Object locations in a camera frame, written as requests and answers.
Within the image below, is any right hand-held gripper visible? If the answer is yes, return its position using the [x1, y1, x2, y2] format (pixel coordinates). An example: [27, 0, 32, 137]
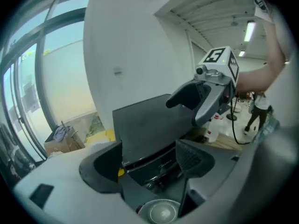
[165, 46, 241, 127]

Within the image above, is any brown cardboard box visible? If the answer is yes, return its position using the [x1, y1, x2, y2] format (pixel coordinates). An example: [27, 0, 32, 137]
[43, 130, 86, 157]

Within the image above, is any purple cloth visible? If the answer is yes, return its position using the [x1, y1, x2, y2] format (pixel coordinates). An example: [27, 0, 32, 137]
[53, 125, 72, 141]

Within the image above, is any long ceiling light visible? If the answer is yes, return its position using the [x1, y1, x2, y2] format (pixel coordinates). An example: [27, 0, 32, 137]
[243, 20, 256, 42]

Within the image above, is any yellow foam piece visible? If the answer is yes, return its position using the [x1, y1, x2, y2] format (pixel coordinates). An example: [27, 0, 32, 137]
[104, 129, 116, 141]

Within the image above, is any white spray bottle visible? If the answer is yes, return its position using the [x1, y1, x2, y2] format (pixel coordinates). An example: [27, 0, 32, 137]
[206, 114, 225, 144]

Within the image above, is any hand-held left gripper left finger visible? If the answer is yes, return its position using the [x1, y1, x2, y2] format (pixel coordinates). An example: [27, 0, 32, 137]
[13, 141, 141, 221]

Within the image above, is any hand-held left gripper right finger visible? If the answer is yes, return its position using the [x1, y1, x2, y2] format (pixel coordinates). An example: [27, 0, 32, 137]
[175, 125, 297, 218]

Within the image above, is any dark detergent drawer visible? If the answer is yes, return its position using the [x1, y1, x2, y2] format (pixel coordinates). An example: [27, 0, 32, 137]
[125, 148, 180, 184]

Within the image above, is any person's white shirt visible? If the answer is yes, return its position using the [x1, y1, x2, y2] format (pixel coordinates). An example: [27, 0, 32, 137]
[268, 7, 299, 91]

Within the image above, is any black cable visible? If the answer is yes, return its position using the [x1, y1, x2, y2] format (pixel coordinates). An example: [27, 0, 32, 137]
[230, 99, 251, 146]

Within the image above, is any person's right forearm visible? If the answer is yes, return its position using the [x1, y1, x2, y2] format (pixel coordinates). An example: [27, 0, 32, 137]
[235, 61, 287, 95]

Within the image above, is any dark window frame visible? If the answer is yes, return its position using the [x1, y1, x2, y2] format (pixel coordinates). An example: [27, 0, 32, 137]
[0, 7, 86, 163]

